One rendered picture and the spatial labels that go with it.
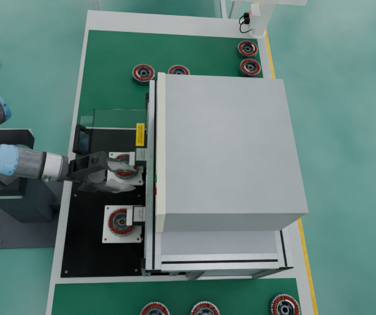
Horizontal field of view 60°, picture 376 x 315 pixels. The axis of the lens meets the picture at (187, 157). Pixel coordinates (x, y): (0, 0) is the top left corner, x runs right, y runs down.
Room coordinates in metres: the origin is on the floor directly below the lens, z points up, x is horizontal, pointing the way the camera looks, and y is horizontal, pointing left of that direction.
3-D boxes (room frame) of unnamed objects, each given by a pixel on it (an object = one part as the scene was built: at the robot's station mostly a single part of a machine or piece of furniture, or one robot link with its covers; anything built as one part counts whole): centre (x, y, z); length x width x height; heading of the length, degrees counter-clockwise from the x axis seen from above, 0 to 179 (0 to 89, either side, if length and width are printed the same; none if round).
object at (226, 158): (0.47, -0.09, 1.22); 0.44 x 0.39 x 0.20; 14
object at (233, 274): (0.18, -0.25, 0.91); 0.28 x 0.03 x 0.32; 104
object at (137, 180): (0.52, 0.25, 0.78); 0.15 x 0.15 x 0.01; 14
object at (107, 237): (0.28, 0.19, 0.78); 0.15 x 0.15 x 0.01; 14
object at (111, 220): (0.28, 0.19, 0.80); 0.11 x 0.11 x 0.04
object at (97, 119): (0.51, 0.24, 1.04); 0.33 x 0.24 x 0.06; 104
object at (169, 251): (0.48, -0.09, 1.09); 0.68 x 0.44 x 0.05; 14
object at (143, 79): (1.04, 0.32, 0.77); 0.11 x 0.11 x 0.04
